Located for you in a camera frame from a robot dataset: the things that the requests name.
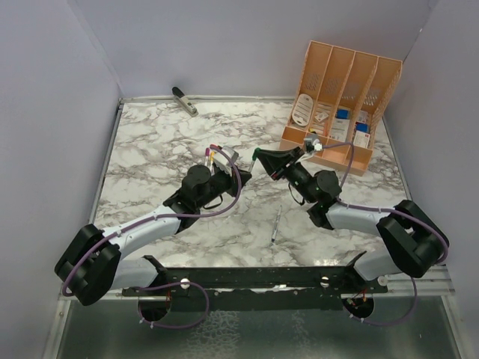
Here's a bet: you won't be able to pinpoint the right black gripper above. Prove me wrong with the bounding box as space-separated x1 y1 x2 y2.
255 148 316 204

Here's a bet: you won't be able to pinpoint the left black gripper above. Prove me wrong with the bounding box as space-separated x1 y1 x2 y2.
197 163 251 209

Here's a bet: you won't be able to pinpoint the green pen cap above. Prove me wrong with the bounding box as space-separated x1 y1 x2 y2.
252 147 260 160

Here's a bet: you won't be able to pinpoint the purple-end white marker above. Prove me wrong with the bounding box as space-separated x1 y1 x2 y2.
204 147 210 167

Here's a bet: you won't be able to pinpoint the blue-end white marker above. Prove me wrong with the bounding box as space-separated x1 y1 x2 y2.
271 206 282 244

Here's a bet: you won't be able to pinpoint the green-end white marker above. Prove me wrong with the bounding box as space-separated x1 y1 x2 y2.
248 159 256 172

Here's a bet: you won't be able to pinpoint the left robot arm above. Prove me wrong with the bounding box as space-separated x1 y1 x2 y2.
54 165 251 306

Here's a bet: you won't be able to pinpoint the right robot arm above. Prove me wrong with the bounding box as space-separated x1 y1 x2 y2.
253 147 449 292

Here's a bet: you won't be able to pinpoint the white oval perforated plate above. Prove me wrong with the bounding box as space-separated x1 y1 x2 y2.
291 93 314 127

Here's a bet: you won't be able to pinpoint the white paper cards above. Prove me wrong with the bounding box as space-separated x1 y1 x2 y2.
313 102 332 130

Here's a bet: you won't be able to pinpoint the blue white box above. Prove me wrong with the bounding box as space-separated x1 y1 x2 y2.
330 108 351 136

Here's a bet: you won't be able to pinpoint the red white box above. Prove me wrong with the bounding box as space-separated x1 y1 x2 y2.
353 121 370 148

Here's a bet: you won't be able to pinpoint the peach desk organizer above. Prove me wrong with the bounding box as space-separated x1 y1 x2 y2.
279 40 403 176

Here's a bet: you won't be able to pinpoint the grey black stapler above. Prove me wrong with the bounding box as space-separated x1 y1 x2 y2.
171 86 198 117

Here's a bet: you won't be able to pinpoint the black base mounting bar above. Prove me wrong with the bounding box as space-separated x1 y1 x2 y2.
122 266 387 312

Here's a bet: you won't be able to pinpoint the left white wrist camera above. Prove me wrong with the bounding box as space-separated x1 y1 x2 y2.
213 146 239 175

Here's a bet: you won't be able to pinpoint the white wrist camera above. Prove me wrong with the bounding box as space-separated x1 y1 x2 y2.
213 146 239 175
303 133 323 155

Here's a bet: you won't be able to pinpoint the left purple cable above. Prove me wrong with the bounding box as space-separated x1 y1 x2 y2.
61 144 242 330

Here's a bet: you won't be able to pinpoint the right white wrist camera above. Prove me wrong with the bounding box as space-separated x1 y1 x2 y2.
303 133 323 155

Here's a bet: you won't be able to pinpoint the aluminium frame rail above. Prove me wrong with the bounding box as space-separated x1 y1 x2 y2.
386 266 455 296

